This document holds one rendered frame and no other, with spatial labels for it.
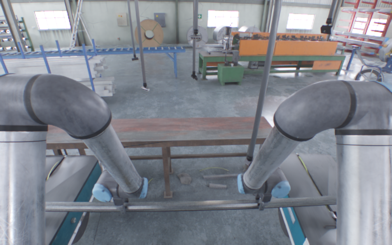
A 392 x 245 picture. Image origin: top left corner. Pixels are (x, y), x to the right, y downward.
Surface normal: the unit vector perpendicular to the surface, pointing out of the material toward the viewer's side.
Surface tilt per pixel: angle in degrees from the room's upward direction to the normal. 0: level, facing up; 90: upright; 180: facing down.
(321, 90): 39
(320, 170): 0
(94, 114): 81
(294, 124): 91
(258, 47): 90
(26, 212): 75
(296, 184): 0
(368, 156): 62
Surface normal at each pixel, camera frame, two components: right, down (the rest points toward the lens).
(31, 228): 0.92, 0.01
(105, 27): 0.18, 0.49
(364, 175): -0.62, -0.04
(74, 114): 0.51, 0.31
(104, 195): -0.10, 0.49
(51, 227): 0.02, -0.87
